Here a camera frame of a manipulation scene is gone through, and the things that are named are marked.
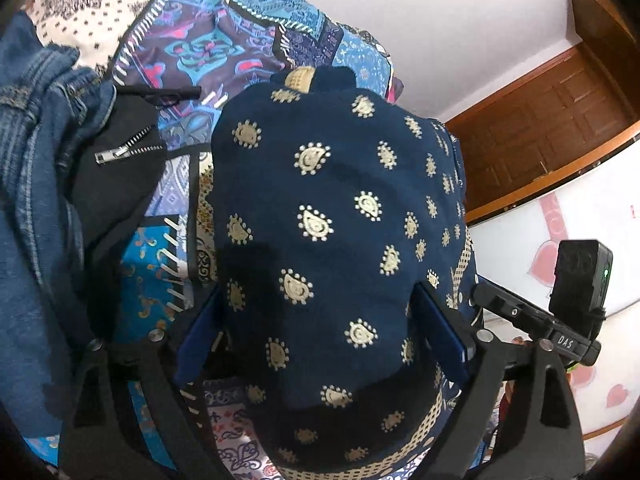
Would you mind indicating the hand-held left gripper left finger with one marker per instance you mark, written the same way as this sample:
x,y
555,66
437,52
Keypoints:
x,y
197,335

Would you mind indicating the black zippered jacket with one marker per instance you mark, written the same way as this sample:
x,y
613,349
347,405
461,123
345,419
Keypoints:
x,y
120,195

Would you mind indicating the brown wooden door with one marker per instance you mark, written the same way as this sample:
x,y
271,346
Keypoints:
x,y
550,130

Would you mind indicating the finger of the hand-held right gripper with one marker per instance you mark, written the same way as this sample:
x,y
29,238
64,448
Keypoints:
x,y
514,310

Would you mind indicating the blue denim jeans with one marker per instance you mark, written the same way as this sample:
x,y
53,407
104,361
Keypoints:
x,y
35,185

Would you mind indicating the wooden overhead cabinet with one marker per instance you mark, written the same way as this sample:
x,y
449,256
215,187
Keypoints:
x,y
605,15

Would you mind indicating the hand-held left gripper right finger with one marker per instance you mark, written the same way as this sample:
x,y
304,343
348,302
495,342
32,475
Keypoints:
x,y
440,325

